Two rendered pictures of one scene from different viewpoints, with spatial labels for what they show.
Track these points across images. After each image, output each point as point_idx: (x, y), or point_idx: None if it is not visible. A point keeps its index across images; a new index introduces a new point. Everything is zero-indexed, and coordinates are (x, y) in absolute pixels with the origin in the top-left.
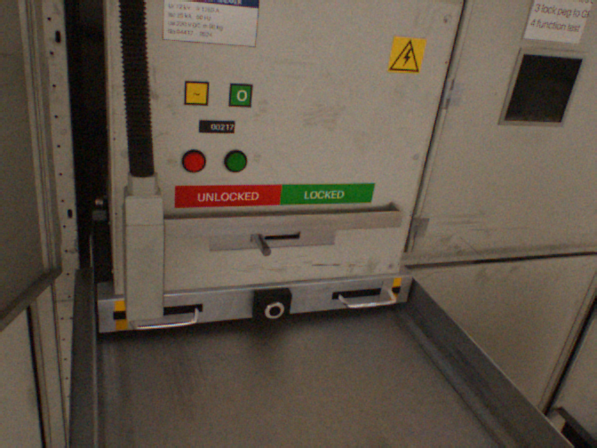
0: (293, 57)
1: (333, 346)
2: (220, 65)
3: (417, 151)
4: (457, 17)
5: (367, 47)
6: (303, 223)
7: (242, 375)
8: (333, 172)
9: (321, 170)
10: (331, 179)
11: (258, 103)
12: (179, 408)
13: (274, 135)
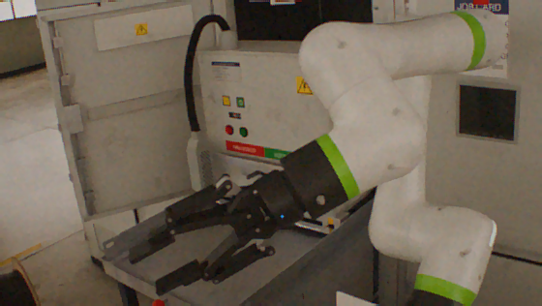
0: (255, 86)
1: (278, 240)
2: (231, 89)
3: None
4: None
5: (285, 81)
6: (263, 167)
7: (229, 232)
8: (285, 144)
9: (279, 141)
10: (285, 147)
11: (247, 106)
12: (197, 230)
13: (255, 121)
